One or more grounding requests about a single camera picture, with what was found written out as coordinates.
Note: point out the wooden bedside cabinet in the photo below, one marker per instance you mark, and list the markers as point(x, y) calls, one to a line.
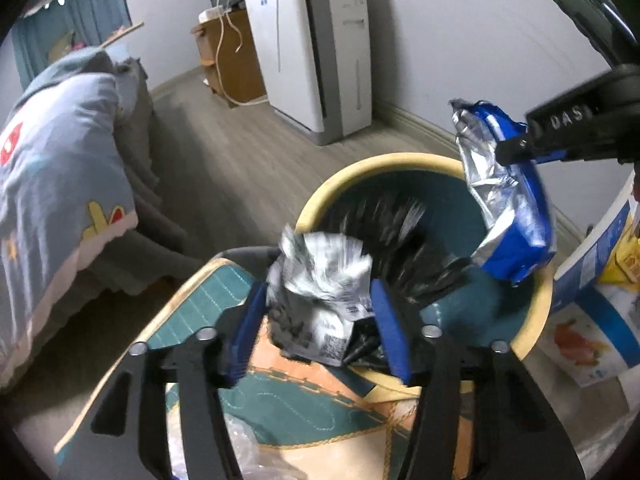
point(229, 60)

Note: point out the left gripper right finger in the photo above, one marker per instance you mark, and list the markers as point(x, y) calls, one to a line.
point(516, 434)

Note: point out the black silver foil wrapper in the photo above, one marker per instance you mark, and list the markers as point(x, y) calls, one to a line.
point(319, 286)

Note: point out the blue white printed box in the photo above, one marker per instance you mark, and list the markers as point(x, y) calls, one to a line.
point(592, 332)

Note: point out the teal yellow trash basket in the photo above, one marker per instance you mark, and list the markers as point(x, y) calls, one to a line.
point(484, 309)

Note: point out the bed with grey skirt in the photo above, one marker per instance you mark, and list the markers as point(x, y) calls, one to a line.
point(154, 249)

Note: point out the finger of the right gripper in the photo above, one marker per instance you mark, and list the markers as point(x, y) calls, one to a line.
point(520, 149)

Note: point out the white air purifier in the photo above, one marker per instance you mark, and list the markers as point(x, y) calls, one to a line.
point(315, 59)

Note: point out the blue silver snack bag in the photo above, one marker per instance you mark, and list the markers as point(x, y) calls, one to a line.
point(515, 206)

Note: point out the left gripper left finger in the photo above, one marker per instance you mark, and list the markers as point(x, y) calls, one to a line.
point(125, 434)

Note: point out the blue cartoon print duvet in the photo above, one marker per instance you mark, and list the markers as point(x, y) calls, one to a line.
point(64, 194)

